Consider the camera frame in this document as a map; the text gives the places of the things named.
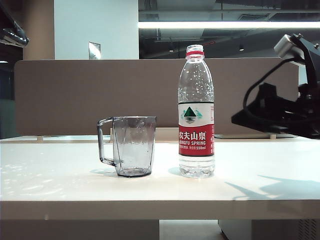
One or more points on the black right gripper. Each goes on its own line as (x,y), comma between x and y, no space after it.
(306,117)

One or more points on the Nongfu Spring water bottle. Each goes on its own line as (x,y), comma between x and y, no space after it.
(196,140)

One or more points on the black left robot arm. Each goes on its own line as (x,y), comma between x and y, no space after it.
(17,32)

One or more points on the clear grey faceted mug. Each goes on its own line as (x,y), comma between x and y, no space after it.
(135,150)

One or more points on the white ceiling light strip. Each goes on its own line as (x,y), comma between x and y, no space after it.
(212,25)

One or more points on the grey cabinet with vent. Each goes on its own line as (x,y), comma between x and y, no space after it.
(262,230)

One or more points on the brown fabric desk partition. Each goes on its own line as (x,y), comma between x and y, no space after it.
(62,97)

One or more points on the beige partition foot bracket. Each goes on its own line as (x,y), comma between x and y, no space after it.
(273,136)
(40,139)

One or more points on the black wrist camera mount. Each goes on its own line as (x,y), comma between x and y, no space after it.
(311,62)

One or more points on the silver wall plate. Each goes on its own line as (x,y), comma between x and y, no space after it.
(94,51)

